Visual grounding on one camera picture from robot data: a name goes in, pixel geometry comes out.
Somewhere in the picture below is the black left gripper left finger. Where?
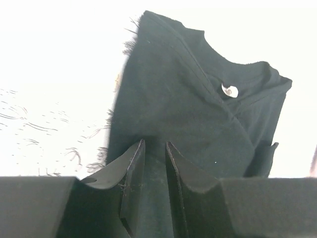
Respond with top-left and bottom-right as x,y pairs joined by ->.
0,140 -> 145,238

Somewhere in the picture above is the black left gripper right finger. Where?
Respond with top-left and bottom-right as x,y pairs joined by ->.
165,142 -> 317,238

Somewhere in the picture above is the white garment label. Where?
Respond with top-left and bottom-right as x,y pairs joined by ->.
221,83 -> 239,98

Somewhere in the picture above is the black t shirt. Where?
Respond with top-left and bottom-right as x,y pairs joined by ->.
107,11 -> 292,238

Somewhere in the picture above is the floral tablecloth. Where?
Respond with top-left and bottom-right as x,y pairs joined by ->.
0,0 -> 317,178

